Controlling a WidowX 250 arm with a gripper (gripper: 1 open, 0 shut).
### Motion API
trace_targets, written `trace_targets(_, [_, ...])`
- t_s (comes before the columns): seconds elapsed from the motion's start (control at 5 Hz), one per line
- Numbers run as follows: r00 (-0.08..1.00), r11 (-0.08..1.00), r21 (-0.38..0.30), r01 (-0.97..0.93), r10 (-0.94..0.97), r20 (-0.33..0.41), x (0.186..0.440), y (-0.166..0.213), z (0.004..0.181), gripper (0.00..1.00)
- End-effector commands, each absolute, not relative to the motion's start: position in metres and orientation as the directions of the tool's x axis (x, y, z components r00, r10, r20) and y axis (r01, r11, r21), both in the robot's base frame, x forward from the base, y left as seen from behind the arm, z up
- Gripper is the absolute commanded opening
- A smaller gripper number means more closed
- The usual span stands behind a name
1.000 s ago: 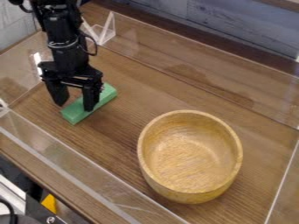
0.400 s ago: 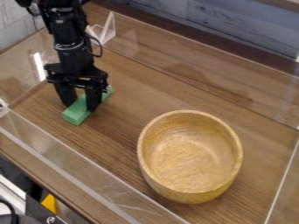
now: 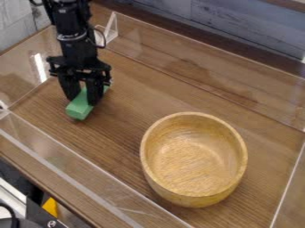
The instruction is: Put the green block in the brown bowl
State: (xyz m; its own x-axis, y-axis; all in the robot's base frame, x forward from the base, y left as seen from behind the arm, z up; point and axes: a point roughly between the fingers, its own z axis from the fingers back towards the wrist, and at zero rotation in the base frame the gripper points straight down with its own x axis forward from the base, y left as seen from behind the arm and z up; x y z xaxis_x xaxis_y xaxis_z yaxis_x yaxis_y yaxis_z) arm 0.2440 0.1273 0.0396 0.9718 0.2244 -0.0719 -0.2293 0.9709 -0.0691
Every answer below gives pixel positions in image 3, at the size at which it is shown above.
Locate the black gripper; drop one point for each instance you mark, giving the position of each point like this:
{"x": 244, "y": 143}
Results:
{"x": 78, "y": 65}

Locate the green rectangular block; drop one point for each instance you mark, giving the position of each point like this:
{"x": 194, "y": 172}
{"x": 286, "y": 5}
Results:
{"x": 79, "y": 109}

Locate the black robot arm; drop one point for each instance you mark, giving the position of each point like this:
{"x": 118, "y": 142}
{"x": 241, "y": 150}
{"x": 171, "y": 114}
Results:
{"x": 70, "y": 15}

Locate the brown wooden bowl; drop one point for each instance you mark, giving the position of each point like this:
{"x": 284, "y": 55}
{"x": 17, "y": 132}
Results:
{"x": 194, "y": 158}

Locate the clear acrylic corner bracket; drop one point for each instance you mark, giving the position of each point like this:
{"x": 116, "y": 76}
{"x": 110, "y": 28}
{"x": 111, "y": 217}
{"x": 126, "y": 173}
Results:
{"x": 106, "y": 33}

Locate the clear acrylic tray wall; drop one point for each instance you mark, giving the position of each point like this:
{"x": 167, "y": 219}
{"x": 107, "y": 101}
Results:
{"x": 167, "y": 71}

